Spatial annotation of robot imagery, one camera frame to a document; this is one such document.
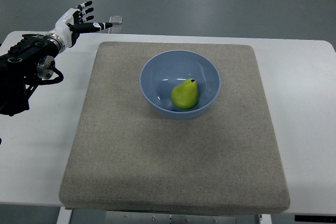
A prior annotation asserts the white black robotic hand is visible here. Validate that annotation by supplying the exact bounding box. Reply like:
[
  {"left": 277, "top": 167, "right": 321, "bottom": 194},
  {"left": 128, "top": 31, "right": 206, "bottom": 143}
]
[{"left": 45, "top": 1, "right": 113, "bottom": 53}]

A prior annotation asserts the green pear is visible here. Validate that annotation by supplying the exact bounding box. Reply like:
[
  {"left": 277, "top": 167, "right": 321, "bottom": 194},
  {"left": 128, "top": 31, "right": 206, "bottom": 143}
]
[{"left": 171, "top": 78, "right": 199, "bottom": 110}]

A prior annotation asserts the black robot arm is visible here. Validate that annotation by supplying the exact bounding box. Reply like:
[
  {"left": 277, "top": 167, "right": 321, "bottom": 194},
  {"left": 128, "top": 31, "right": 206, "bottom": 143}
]
[{"left": 1, "top": 34, "right": 65, "bottom": 116}]

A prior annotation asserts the blue bowl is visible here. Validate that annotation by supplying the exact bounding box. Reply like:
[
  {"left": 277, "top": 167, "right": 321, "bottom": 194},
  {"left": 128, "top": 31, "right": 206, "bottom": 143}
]
[{"left": 139, "top": 50, "right": 221, "bottom": 121}]

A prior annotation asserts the lower metal floor plate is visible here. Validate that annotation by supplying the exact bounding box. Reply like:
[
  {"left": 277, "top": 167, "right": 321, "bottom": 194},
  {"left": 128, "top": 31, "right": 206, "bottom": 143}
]
[{"left": 108, "top": 26, "right": 122, "bottom": 34}]

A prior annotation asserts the beige fabric mat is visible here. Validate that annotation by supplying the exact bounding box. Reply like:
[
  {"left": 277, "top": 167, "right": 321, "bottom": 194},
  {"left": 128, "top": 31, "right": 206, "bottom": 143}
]
[{"left": 59, "top": 42, "right": 290, "bottom": 215}]

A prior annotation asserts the white table frame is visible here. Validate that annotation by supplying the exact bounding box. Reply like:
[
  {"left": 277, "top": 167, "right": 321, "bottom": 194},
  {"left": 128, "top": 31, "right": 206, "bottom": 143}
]
[{"left": 57, "top": 207, "right": 272, "bottom": 223}]

